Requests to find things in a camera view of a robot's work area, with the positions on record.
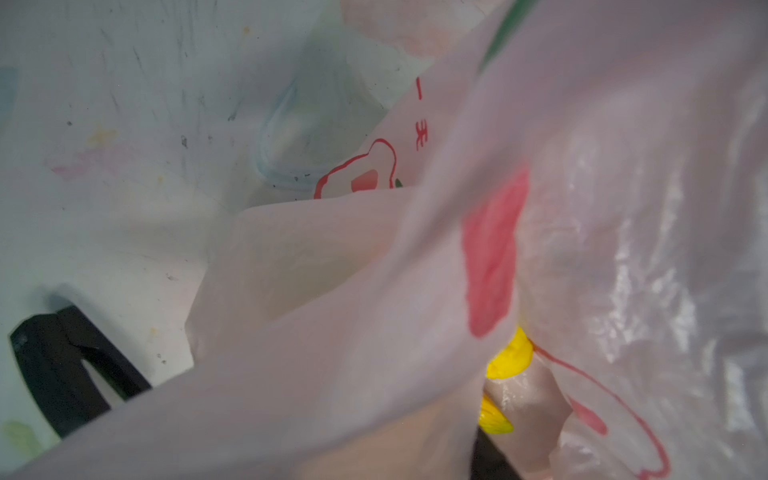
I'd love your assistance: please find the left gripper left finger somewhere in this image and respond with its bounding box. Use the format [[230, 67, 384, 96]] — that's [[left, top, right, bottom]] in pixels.
[[9, 305, 152, 438]]

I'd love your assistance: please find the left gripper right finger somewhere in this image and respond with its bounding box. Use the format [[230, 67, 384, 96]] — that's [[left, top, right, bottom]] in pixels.
[[470, 429, 521, 480]]

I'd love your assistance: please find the yellow fake lemon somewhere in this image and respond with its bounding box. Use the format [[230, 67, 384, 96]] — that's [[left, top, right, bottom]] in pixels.
[[485, 327, 534, 380]]

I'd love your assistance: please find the pink plastic bag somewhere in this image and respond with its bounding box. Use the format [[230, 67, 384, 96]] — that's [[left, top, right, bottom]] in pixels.
[[16, 1, 767, 479]]

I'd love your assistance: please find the yellow fake banana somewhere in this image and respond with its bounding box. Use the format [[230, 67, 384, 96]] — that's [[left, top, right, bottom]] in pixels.
[[478, 394, 514, 435]]

